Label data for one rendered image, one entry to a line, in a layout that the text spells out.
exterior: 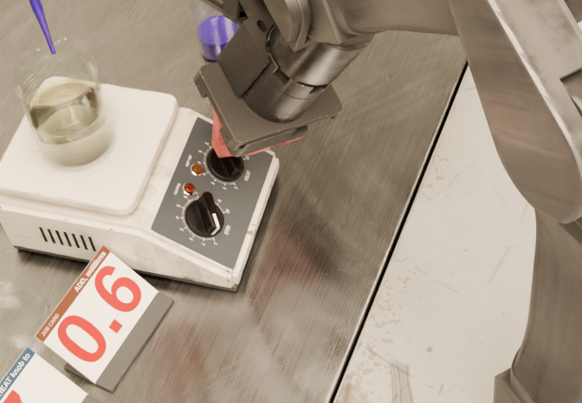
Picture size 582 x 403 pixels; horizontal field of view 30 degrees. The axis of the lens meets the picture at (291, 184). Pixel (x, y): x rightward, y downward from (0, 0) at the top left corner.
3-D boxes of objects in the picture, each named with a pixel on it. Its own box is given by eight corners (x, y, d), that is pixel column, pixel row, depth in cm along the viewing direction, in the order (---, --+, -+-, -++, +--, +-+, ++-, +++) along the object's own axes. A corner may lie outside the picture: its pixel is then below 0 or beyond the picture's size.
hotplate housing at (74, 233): (282, 172, 94) (274, 110, 88) (238, 298, 86) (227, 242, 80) (47, 131, 99) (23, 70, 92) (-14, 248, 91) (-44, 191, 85)
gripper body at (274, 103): (188, 79, 80) (226, 25, 74) (295, 50, 85) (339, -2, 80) (227, 155, 78) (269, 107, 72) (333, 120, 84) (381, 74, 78)
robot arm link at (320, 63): (241, 18, 76) (283, -39, 70) (303, 3, 79) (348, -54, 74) (287, 102, 75) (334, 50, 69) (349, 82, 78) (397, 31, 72)
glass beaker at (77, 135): (101, 185, 84) (76, 113, 77) (27, 170, 85) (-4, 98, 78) (134, 118, 88) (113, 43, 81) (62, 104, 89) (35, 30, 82)
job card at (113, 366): (174, 301, 87) (166, 273, 83) (112, 393, 82) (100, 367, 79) (111, 272, 89) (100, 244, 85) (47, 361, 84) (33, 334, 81)
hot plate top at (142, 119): (183, 101, 89) (181, 94, 88) (132, 218, 82) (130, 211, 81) (48, 80, 91) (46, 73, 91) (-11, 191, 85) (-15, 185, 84)
